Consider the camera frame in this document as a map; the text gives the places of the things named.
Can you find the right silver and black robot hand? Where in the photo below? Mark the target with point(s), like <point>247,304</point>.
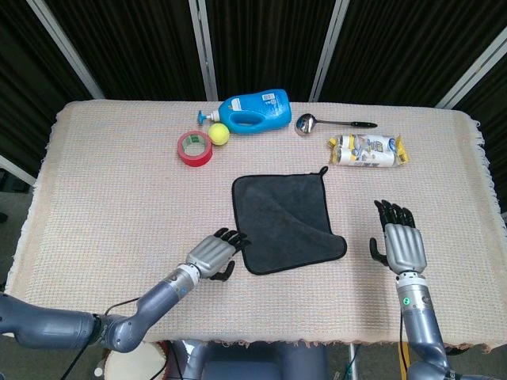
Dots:
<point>404,247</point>

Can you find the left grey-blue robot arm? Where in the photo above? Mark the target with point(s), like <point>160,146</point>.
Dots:
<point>158,295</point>

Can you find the grey-blue robot torso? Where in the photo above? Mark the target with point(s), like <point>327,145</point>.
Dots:
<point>245,364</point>

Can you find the yellow tennis ball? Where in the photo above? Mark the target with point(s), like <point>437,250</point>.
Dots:
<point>219,134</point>

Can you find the red adhesive tape roll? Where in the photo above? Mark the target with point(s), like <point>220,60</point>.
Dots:
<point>194,160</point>

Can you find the beige woven tablecloth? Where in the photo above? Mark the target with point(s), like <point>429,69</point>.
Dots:
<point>119,217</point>

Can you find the plastic pack of white rolls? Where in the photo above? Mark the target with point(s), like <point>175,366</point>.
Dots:
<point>368,152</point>

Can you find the white table leg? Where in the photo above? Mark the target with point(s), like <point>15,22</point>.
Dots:
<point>353,362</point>

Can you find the left silver and black robot hand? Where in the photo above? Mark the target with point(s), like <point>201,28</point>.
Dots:
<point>212,253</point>

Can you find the blue detergent pump bottle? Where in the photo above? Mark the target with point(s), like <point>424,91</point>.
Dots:
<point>273,111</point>

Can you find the grey metal frame post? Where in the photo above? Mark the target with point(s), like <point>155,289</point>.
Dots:
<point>203,47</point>
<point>471,67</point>
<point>328,51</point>
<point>65,51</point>
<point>16,169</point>

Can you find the white round stool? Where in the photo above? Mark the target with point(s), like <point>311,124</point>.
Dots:
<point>134,362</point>

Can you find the dark grey cloth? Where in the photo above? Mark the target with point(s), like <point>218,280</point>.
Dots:
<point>277,213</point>

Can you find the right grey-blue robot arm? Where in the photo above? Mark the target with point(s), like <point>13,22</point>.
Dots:
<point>420,316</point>

